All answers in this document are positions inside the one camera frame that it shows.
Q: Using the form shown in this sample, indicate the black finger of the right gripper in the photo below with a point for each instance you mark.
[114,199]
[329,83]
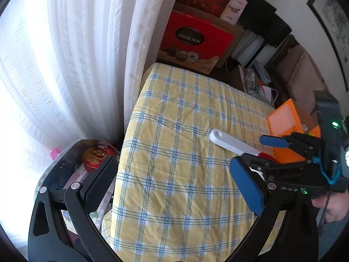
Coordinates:
[257,168]

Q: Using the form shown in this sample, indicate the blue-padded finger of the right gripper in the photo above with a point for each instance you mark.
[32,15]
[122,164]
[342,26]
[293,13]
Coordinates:
[277,142]

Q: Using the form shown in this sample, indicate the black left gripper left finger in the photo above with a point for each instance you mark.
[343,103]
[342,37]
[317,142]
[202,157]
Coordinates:
[49,239]

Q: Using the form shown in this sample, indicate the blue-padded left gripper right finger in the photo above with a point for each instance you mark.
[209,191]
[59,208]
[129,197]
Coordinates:
[285,228]

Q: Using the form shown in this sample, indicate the red white lint brush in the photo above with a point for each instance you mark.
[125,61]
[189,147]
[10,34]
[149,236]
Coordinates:
[236,146]

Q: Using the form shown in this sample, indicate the person's right hand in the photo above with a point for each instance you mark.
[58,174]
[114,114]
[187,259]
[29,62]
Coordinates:
[335,206]

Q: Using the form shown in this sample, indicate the orange cardboard box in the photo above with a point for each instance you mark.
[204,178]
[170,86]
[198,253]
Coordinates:
[291,117]

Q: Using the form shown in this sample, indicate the brown cushioned sofa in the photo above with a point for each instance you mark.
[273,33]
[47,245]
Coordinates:
[295,75]

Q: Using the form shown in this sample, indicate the clear plastic storage bin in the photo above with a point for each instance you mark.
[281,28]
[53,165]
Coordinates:
[68,168]

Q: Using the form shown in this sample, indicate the yellow plaid tablecloth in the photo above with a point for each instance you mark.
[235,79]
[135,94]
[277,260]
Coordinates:
[174,198]

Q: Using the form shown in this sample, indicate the red round tin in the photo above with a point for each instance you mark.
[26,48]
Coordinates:
[93,156]

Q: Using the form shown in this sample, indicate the left black speaker on stand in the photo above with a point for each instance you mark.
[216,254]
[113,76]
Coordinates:
[253,20]

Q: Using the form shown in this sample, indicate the black speaker on stand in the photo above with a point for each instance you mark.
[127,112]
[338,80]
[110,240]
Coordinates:
[253,20]
[273,30]

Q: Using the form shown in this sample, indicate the right black speaker on stand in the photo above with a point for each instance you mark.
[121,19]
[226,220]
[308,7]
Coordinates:
[273,30]

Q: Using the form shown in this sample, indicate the red chocolate collection box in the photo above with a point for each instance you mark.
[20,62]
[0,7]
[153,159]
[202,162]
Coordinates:
[193,42]

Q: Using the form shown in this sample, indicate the framed landscape painting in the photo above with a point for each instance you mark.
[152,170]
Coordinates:
[333,17]

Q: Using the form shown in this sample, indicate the white sheer curtain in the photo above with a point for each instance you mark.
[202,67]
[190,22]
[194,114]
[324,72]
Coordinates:
[70,69]

